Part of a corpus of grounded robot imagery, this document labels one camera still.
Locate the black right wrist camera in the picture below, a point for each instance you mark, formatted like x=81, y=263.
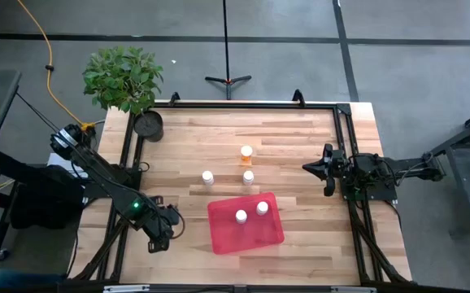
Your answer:
x=329, y=151

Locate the black tripod stand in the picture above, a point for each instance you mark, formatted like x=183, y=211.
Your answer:
x=227, y=80

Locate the orange pill bottle white cap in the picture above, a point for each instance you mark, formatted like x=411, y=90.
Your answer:
x=246, y=151

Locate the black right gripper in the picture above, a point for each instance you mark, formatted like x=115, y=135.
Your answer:
x=338, y=169

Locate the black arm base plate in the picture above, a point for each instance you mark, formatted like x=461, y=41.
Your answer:
x=381, y=196
x=97, y=192

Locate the green potted plant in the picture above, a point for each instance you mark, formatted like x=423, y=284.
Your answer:
x=121, y=77

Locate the black aluminium table frame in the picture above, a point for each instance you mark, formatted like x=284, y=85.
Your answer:
x=259, y=106

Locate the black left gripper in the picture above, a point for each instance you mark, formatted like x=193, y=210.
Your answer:
x=162, y=233

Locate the silver metal bracket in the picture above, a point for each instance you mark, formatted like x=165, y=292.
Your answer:
x=125, y=288
x=353, y=289

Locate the black bag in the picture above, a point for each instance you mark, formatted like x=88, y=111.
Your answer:
x=44, y=205

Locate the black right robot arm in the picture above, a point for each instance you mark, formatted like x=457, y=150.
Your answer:
x=406, y=167

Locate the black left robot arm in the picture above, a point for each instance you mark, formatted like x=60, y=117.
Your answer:
x=105, y=175

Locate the red plastic basket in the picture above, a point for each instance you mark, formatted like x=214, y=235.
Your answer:
x=255, y=236

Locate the white cardboard box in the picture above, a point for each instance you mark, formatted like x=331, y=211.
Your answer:
x=58, y=162

